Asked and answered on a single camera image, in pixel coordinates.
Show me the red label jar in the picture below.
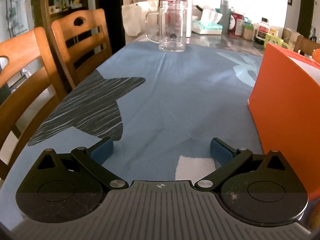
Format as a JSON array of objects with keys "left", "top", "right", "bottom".
[{"left": 228, "top": 12, "right": 245, "bottom": 36}]

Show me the clear glass mug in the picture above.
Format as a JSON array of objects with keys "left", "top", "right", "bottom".
[{"left": 145, "top": 1, "right": 187, "bottom": 52}]

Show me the blue shark print tablecloth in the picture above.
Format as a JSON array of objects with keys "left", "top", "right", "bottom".
[{"left": 1, "top": 42, "right": 263, "bottom": 229}]

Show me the grey tall bottle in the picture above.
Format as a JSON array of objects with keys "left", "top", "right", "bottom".
[{"left": 219, "top": 0, "right": 231, "bottom": 34}]

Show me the far wooden chair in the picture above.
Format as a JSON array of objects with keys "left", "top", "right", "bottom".
[{"left": 51, "top": 9, "right": 112, "bottom": 89}]

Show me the wooden chair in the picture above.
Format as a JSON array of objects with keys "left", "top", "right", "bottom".
[
  {"left": 51, "top": 9, "right": 112, "bottom": 89},
  {"left": 1, "top": 27, "right": 67, "bottom": 180}
]

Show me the dark wooden cabinet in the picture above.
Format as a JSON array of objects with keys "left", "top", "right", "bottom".
[{"left": 30, "top": 0, "right": 126, "bottom": 53}]

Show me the tissue pack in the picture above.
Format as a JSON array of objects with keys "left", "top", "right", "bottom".
[{"left": 191, "top": 8, "right": 223, "bottom": 35}]

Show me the orange cardboard box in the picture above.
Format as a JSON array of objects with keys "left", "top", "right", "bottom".
[{"left": 248, "top": 44, "right": 319, "bottom": 200}]

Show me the near wooden chair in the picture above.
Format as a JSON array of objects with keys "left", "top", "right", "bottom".
[{"left": 1, "top": 27, "right": 67, "bottom": 180}]

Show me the yellow green mug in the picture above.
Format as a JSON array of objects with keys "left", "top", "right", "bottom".
[{"left": 264, "top": 34, "right": 290, "bottom": 50}]

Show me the pink steel thermos bottle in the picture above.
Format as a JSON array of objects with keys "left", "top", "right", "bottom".
[{"left": 178, "top": 0, "right": 193, "bottom": 38}]

